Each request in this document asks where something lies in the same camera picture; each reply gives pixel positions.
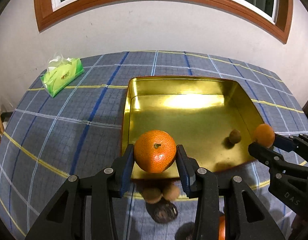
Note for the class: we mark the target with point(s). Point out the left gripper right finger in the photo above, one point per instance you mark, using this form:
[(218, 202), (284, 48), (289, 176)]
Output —
[(245, 215)]

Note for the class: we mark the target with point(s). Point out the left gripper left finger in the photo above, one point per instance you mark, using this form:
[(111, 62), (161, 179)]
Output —
[(64, 215)]

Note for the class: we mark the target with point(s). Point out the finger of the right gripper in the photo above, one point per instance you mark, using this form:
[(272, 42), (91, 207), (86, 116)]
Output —
[(264, 155), (297, 144)]

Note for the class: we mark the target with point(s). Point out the orange mandarin with blemish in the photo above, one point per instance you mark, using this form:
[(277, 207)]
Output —
[(221, 227)]

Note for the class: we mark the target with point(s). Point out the smooth oval orange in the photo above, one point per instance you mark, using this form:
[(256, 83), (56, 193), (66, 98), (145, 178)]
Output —
[(264, 135)]

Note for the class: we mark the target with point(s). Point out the brown kiwi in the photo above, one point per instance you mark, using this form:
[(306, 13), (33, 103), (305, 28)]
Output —
[(234, 136)]

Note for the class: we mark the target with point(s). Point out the dark wrinkled passion fruit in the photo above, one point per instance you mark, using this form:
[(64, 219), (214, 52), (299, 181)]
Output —
[(185, 232), (162, 212)]

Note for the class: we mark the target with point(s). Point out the brown longan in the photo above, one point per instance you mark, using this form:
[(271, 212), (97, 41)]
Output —
[(171, 192), (151, 195)]

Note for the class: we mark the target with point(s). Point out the orange mandarin with stem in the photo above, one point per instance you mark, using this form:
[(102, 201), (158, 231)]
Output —
[(154, 151)]

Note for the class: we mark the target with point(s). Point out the person right hand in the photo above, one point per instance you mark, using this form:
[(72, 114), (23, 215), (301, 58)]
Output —
[(299, 229)]

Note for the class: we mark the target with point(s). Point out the red toffee tin box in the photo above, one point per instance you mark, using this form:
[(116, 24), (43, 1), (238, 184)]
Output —
[(198, 112)]

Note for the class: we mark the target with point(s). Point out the blue plaid tablecloth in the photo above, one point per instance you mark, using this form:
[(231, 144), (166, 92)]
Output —
[(78, 131)]

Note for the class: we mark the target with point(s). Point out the green tissue pack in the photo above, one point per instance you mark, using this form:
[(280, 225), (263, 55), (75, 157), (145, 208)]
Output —
[(60, 72)]

